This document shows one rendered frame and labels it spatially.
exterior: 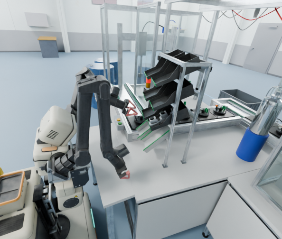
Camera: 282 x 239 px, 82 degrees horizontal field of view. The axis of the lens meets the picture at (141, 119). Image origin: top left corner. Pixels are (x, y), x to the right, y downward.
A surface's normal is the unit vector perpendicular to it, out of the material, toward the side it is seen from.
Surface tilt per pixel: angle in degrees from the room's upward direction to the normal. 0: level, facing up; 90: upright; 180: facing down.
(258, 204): 0
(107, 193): 0
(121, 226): 0
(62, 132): 90
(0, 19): 90
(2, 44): 90
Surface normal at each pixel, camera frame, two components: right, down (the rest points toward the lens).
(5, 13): 0.41, 0.49
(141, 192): 0.06, -0.86
